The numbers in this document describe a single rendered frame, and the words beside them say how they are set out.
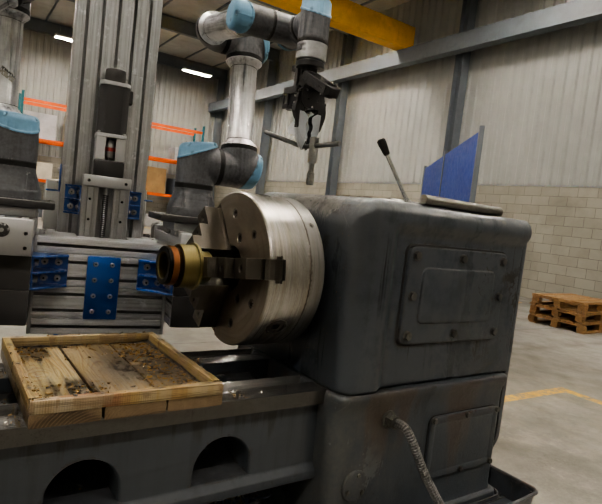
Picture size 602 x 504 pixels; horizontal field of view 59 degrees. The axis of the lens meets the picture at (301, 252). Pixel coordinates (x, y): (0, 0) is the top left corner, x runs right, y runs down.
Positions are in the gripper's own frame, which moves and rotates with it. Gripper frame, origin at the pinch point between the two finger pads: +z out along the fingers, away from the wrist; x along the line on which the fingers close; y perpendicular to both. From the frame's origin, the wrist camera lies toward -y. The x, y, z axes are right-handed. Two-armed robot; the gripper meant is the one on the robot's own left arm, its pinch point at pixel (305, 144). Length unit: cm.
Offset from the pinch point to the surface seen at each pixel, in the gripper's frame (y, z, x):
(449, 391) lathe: -34, 53, -23
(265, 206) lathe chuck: -20.1, 16.4, 22.5
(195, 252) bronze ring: -14.3, 26.6, 33.3
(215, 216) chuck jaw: -6.3, 19.6, 25.7
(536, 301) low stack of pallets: 312, 108, -688
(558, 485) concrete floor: 15, 138, -192
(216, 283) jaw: -11.5, 33.0, 26.6
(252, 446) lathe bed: -27, 61, 24
